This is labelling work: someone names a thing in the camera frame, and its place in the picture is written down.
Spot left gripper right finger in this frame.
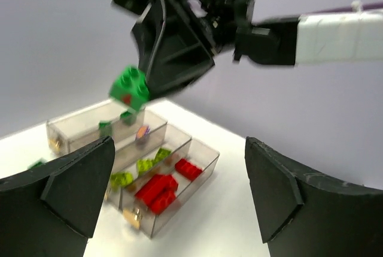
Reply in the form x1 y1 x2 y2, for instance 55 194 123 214
245 137 382 257

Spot red long lego brick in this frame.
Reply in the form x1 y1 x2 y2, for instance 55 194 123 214
135 174 178 204

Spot green lego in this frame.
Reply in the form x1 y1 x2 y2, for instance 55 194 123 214
98 120 113 137

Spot green lego brick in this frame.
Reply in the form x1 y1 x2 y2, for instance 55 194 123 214
120 111 136 126
109 66 150 111

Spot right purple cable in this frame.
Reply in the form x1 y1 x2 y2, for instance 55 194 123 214
311 1 383 15

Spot green flat lego plate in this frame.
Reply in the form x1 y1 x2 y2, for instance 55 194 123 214
28 158 47 170

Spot lime lego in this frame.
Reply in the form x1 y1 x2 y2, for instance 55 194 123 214
110 171 134 188

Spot clear compartment organizer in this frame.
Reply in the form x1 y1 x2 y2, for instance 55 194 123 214
46 101 219 237

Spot red small lego brick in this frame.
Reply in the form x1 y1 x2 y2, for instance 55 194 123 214
149 190 176 215

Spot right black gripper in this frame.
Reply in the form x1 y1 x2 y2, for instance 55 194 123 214
131 0 255 100

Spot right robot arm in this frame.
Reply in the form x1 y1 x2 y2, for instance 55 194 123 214
132 0 382 100

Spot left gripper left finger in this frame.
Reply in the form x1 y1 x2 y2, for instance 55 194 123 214
1 137 115 257

